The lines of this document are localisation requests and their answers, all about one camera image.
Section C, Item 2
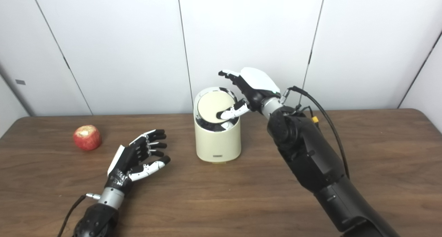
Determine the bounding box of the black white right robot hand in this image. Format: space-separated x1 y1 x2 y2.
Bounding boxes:
216 67 282 121

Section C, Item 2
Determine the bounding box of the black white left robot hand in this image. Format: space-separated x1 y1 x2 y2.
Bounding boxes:
105 129 171 196

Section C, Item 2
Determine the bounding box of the red apple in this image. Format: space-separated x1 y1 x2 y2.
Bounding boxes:
73 125 102 151

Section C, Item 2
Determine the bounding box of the cream round bin lid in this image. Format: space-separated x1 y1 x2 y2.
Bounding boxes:
198 91 236 123

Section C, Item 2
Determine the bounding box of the cream-colored round bin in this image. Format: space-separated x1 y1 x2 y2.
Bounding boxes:
193 87 242 163

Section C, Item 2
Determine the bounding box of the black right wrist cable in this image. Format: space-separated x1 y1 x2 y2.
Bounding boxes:
280 86 350 179

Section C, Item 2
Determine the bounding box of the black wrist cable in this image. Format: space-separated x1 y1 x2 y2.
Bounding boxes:
280 86 350 179
57 193 101 237

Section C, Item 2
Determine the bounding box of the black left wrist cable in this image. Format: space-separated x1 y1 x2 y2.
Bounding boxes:
57 193 101 237

